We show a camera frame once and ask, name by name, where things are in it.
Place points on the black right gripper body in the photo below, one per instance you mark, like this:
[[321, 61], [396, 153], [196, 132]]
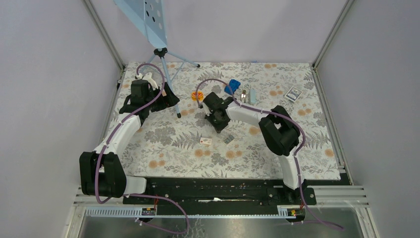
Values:
[[219, 125]]

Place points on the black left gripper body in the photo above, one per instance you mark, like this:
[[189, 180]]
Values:
[[164, 101]]

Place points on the cardboard staple box sleeve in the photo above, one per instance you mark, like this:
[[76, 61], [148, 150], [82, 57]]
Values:
[[205, 141]]

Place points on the silver stapler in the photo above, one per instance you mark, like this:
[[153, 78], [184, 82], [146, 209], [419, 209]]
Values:
[[249, 96]]

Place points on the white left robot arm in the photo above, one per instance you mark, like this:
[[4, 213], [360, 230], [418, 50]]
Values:
[[101, 171]]

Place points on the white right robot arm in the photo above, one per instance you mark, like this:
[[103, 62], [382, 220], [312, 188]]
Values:
[[282, 136]]

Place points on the orange tape roll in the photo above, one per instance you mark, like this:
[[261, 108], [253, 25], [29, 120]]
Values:
[[197, 96]]

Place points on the blue toy car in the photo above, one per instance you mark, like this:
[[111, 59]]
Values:
[[232, 86]]

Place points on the floral tablecloth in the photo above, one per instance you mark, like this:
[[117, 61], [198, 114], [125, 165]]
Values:
[[168, 146]]

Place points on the blue music stand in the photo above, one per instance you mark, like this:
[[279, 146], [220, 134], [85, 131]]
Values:
[[148, 17]]

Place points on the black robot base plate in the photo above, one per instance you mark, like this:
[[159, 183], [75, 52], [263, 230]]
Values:
[[206, 196]]

